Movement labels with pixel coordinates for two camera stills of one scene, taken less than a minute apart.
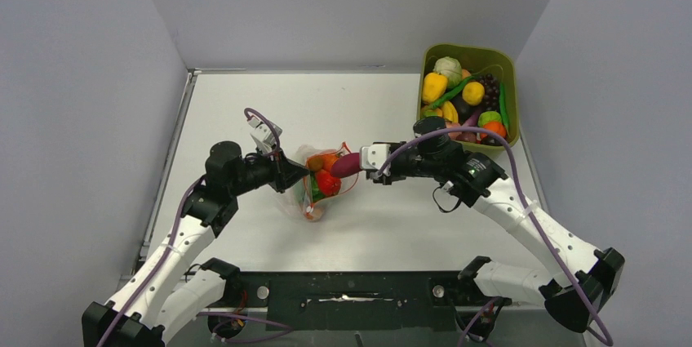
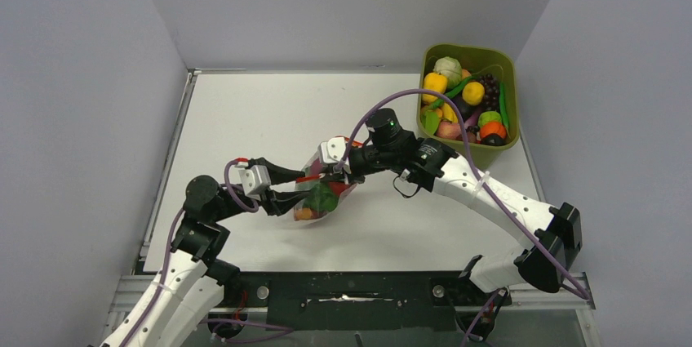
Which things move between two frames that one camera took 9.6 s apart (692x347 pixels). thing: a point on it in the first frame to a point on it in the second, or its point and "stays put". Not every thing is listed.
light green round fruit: (488, 116) stays put
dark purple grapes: (491, 91) stays put
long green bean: (449, 93) stays put
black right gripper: (393, 175) to (351, 172)
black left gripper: (284, 171) to (274, 201)
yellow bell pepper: (433, 86) stays put
